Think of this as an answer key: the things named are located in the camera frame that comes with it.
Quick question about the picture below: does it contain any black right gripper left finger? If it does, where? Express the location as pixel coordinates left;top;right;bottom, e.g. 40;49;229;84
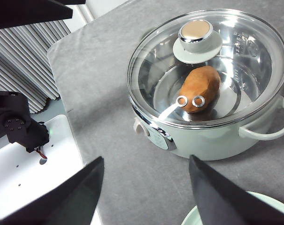
0;157;104;225

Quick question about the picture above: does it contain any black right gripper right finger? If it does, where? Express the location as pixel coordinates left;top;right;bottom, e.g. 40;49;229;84
189;155;284;225

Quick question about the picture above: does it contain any green plate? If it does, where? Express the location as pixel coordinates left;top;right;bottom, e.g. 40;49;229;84
181;191;284;225

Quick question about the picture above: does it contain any brown potato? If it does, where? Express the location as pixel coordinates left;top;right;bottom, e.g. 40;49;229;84
179;66;221;113

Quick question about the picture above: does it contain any glass steamer lid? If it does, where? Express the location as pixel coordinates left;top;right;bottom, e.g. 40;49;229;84
128;9;284;128

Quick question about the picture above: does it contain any white robot base platform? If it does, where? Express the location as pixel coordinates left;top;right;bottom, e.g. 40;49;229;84
0;115;84;217

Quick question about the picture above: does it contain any green electric steamer pot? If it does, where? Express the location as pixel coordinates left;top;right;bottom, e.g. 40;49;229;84
127;9;284;161

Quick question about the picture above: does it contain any grey ribbed radiator panel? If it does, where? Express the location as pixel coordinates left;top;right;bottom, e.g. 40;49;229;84
0;19;71;114

